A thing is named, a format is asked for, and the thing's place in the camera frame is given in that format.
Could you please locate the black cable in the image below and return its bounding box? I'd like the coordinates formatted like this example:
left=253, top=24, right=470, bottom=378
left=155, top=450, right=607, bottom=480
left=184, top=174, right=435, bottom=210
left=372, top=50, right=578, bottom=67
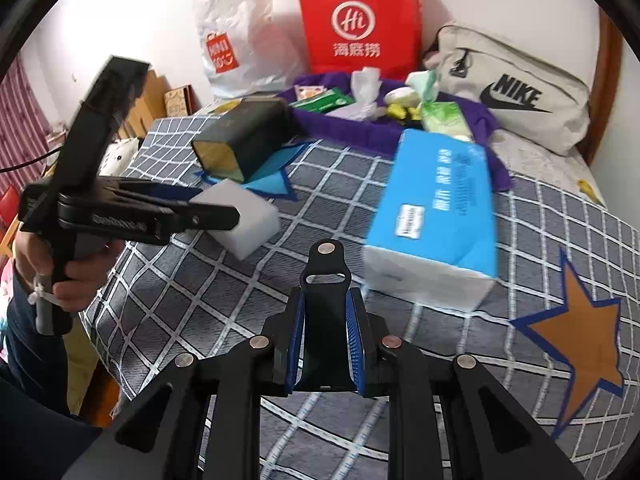
left=0, top=142, right=63, bottom=173

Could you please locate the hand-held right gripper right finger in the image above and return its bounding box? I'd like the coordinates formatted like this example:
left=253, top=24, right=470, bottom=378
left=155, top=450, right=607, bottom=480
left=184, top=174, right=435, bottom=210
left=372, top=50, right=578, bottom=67
left=347, top=287, right=586, bottom=480

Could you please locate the white foam sponge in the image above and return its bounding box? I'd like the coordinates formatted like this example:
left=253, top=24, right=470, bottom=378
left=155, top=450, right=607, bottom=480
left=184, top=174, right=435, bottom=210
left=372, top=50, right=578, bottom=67
left=192, top=177, right=281, bottom=262

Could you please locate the blue tissue pack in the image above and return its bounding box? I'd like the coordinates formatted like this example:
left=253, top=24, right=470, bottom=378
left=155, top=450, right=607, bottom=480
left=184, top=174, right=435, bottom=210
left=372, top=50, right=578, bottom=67
left=361, top=128, right=499, bottom=313

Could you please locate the beige waist bag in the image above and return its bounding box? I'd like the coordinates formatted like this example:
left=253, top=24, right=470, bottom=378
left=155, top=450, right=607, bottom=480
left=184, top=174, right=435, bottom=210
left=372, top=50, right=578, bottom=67
left=424, top=21, right=592, bottom=157

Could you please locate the white floral pillow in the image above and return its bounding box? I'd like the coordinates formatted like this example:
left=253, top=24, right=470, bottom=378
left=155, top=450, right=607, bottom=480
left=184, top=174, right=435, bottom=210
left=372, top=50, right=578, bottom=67
left=97, top=137, right=143, bottom=178

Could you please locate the grey checked blanket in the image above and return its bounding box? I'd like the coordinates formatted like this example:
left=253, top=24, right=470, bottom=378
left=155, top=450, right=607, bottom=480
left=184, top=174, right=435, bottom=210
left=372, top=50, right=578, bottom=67
left=82, top=115, right=640, bottom=480

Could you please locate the pale green wet wipes pack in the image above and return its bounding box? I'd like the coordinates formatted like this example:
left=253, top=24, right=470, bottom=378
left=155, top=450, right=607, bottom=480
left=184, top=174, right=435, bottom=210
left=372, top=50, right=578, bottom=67
left=420, top=101, right=476, bottom=143

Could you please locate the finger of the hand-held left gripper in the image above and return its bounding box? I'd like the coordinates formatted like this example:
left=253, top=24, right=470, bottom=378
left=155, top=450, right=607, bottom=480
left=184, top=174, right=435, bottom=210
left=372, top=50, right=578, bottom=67
left=117, top=178, right=203, bottom=204
left=150, top=201, right=241, bottom=236

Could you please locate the dark rectangular tea tin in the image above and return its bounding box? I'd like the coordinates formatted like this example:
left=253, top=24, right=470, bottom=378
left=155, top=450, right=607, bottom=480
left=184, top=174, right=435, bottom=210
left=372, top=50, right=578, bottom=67
left=191, top=98, right=293, bottom=183

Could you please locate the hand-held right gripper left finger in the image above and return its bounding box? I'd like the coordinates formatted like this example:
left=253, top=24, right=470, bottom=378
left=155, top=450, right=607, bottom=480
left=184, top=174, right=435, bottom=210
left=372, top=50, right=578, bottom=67
left=112, top=287, right=306, bottom=480

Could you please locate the wooden bed headboard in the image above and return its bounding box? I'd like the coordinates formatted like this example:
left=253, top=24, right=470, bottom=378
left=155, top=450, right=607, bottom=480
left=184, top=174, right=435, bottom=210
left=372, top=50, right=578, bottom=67
left=112, top=70, right=173, bottom=141

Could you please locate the red striped curtain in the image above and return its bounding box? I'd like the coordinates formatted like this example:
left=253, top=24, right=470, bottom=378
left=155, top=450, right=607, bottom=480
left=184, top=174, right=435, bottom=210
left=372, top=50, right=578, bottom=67
left=0, top=55, right=61, bottom=171

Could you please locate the green sachet packet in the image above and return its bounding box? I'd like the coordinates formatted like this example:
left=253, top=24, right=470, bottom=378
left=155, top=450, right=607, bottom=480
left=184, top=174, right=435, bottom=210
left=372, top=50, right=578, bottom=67
left=290, top=87, right=353, bottom=113

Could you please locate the person's left forearm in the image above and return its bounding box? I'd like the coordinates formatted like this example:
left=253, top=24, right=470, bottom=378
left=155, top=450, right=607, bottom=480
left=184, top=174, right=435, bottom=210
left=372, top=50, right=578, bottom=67
left=0, top=272, right=118, bottom=480

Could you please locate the brown wooden door frame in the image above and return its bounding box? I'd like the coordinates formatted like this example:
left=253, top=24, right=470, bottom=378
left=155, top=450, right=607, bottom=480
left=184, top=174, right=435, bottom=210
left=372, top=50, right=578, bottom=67
left=582, top=10, right=623, bottom=168

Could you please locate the red paper carrier bag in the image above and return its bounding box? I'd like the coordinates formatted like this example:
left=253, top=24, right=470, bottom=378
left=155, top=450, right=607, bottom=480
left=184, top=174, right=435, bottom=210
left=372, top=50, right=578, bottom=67
left=295, top=0, right=423, bottom=82

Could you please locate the white plastic shopping bag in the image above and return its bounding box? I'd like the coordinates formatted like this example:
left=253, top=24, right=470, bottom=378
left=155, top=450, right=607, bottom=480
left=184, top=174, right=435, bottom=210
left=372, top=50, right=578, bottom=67
left=192, top=0, right=306, bottom=100

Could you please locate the purple towel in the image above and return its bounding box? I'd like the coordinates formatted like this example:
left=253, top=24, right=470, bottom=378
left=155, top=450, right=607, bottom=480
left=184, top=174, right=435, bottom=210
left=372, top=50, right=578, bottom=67
left=277, top=72, right=516, bottom=193

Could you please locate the black watch strap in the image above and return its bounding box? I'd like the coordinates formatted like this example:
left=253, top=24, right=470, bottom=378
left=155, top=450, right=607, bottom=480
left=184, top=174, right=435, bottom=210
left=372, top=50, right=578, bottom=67
left=290, top=240, right=358, bottom=393

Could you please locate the person's left hand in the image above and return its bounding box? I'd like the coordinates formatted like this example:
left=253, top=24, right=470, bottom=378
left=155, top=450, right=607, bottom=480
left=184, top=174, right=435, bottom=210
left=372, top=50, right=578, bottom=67
left=14, top=232, right=118, bottom=313

